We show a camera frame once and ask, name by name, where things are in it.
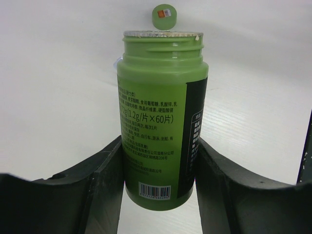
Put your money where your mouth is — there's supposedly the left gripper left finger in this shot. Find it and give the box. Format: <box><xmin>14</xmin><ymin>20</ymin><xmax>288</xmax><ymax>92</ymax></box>
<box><xmin>0</xmin><ymin>137</ymin><xmax>124</xmax><ymax>234</ymax></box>

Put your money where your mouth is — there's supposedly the green pill bottle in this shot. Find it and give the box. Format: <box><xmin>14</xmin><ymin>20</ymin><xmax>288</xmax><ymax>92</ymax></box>
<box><xmin>117</xmin><ymin>31</ymin><xmax>209</xmax><ymax>211</ymax></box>

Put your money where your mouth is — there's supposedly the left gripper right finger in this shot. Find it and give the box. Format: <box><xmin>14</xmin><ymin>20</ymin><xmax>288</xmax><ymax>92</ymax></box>
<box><xmin>195</xmin><ymin>139</ymin><xmax>312</xmax><ymax>234</ymax></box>

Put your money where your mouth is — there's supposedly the green bottle cap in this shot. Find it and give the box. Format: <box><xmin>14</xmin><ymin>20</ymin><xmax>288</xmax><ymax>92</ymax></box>
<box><xmin>152</xmin><ymin>4</ymin><xmax>177</xmax><ymax>31</ymax></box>

